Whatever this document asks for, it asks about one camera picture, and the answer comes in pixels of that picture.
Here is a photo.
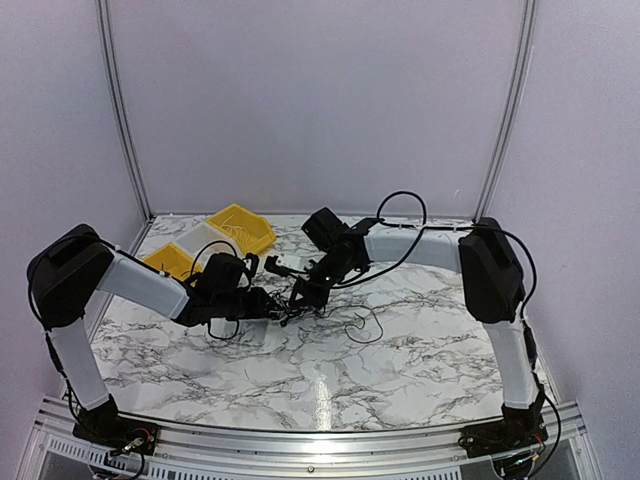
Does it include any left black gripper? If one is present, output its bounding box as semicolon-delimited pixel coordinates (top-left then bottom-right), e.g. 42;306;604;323
213;287;275;319

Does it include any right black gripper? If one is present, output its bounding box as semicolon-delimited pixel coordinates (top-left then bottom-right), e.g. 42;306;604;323
288;252;357;309

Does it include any cable bundle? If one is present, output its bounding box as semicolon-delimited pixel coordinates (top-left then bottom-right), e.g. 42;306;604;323
267;284;326;329

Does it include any black cable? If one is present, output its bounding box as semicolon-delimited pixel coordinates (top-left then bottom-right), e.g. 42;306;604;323
319;305;384;345

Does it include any white cable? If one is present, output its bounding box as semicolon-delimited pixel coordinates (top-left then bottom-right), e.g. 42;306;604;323
219;214;256;249

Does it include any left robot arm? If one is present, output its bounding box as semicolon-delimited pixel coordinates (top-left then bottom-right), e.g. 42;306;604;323
26;224;277;445

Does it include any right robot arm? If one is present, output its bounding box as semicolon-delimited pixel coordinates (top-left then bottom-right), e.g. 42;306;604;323
289;207;546;448

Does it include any yellow bin far right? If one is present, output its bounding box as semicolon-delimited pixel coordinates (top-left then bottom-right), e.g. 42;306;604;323
206;204;276;254

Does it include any yellow bin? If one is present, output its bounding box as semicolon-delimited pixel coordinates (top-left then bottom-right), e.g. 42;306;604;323
143;243;203;280
206;204;276;254

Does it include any white translucent bin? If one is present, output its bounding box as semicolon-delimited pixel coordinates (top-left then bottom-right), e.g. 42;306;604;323
174;221;240;261

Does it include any yellow bin near left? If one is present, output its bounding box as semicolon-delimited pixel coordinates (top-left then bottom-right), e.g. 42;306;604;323
143;243;203;280

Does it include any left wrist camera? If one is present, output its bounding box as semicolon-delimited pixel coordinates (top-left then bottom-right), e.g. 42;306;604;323
238;252;260;289

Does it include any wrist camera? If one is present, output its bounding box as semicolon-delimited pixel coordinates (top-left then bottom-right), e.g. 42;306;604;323
264;254;312;276
238;252;260;289

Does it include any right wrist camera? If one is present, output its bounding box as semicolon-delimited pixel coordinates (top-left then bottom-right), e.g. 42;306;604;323
264;254;312;276

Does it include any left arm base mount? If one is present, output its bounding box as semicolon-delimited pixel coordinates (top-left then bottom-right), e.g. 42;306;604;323
72;395;160;455

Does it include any aluminium front rail frame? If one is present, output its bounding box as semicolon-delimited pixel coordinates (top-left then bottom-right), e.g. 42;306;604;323
14;394;591;480

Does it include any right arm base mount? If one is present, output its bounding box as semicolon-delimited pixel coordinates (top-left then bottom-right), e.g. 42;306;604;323
458;405;548;458

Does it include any right corner aluminium post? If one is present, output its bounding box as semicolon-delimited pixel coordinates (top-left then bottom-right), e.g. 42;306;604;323
473;0;538;220

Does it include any corner aluminium post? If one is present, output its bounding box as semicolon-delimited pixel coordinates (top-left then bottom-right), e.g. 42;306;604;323
473;0;538;220
95;0;154;222

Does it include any left corner aluminium post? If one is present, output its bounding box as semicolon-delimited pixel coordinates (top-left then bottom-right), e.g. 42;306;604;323
95;0;154;222

